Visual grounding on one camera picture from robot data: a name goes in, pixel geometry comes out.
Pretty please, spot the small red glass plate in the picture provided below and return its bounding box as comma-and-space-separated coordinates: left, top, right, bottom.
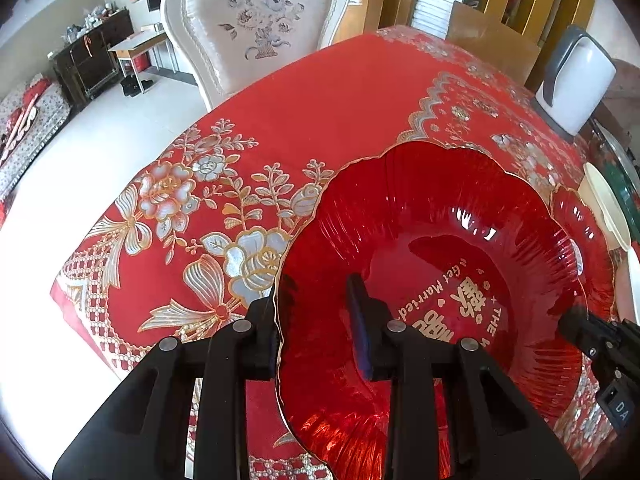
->
550, 185, 615, 320

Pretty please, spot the large red glass plate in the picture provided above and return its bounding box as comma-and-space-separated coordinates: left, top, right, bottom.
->
276, 141, 582, 479

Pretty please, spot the green plastic bowl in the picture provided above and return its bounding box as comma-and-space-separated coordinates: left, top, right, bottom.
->
597, 122, 639, 211

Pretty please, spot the cream plastic bowl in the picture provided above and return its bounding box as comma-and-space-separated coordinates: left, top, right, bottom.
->
578, 162, 631, 252

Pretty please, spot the red floral tablecloth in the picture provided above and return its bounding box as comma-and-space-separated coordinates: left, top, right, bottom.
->
52, 27, 615, 479

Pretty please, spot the white electric kettle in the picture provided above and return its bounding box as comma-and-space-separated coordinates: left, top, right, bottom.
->
532, 25, 616, 144

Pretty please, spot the red patterned sofa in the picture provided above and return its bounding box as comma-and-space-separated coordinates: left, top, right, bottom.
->
1, 73, 72, 203

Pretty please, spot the dark wooden sideboard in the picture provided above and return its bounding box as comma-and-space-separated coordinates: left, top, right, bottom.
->
49, 10, 134, 110

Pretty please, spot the small wooden desk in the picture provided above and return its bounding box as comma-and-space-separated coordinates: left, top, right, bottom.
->
108, 29, 168, 93

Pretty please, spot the white ornate floral chair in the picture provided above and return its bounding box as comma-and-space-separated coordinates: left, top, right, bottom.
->
160, 0, 348, 110

